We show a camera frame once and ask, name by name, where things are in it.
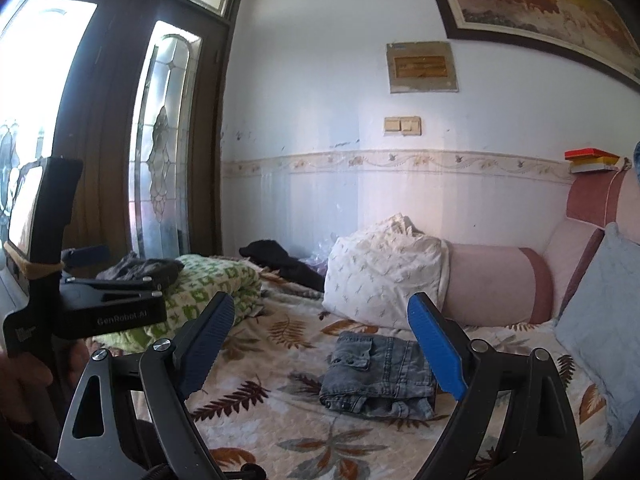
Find pink padded headboard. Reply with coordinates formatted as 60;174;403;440
542;167;640;321

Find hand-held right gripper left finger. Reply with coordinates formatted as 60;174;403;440
55;291;236;480

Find blue-grey pillow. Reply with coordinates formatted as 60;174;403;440
555;222;640;448

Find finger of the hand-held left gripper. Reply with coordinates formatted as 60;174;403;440
62;245;110;268
60;274;163;295

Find white book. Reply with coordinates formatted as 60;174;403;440
570;162;622;175

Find blue denim pants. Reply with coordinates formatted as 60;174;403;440
319;330;438;421

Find wall electrical panel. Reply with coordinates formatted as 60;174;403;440
386;41;459;95

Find clear plastic bag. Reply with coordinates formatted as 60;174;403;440
300;237;346;273

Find black cloth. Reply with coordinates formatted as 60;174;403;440
239;240;326;293

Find white floral pillow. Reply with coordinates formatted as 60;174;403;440
322;213;451;331

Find dark grey garment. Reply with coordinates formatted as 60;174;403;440
97;251;185;286

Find person's left hand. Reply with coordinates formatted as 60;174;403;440
0;347;57;413

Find green patterned quilt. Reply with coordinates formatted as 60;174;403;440
92;254;263;356

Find pink bolster cushion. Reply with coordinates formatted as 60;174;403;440
442;242;553;326

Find wooden stained glass door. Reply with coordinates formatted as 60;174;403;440
0;0;248;281

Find red book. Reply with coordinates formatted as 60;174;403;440
565;147;621;160

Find framed landscape painting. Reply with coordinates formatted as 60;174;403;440
420;0;640;96

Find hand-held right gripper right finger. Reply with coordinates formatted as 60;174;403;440
407;292;586;480

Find leaf print bedsheet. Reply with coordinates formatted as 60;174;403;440
85;255;626;480

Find beige wall switch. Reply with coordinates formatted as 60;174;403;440
383;116;422;136

